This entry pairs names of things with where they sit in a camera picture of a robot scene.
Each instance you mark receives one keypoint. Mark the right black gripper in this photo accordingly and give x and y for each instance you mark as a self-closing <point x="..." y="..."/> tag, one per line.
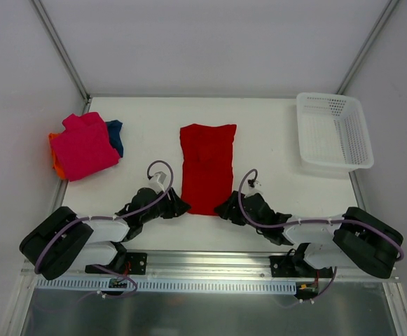
<point x="235" y="207"/>

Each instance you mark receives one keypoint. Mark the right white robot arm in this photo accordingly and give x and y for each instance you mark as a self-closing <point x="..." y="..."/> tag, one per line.
<point x="352" y="239"/>

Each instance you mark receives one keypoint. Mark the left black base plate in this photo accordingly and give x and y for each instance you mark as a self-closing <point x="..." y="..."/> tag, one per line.
<point x="124" y="262"/>

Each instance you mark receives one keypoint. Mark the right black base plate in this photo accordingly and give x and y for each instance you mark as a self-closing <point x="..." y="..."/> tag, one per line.
<point x="284" y="266"/>

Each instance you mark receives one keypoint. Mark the blue folded t shirt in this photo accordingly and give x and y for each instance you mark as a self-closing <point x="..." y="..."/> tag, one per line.
<point x="114" y="128"/>

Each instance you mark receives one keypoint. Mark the white slotted cable duct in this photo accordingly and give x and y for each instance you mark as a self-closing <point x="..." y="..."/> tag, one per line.
<point x="170" y="285"/>

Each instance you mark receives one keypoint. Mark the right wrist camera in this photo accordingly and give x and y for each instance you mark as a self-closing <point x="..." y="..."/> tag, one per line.
<point x="253" y="185"/>

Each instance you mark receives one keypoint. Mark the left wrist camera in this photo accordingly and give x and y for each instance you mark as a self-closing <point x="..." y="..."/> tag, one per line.
<point x="157" y="182"/>

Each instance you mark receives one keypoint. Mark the orange folded t shirt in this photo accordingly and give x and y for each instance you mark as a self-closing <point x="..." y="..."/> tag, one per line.
<point x="56" y="163"/>

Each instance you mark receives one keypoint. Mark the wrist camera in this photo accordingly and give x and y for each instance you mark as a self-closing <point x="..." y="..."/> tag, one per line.
<point x="157" y="182"/>
<point x="253" y="185"/>

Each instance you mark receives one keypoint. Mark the aluminium mounting rail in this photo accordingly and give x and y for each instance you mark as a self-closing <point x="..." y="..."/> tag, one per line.
<point x="163" y="263"/>

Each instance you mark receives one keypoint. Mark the red t shirt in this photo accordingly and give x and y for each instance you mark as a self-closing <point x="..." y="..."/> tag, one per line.
<point x="207" y="179"/>

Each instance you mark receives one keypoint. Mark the pink folded t shirt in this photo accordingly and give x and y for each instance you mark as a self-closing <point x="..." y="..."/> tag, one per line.
<point x="83" y="147"/>

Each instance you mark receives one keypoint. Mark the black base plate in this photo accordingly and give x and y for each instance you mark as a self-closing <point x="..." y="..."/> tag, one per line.
<point x="124" y="262"/>
<point x="284" y="266"/>

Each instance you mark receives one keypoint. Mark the white plastic basket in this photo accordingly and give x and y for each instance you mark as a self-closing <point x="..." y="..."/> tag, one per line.
<point x="332" y="133"/>

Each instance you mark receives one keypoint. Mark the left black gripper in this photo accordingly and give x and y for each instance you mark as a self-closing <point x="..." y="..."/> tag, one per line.
<point x="170" y="206"/>

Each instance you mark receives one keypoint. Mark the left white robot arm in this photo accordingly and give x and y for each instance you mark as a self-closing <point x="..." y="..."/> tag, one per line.
<point x="66" y="241"/>

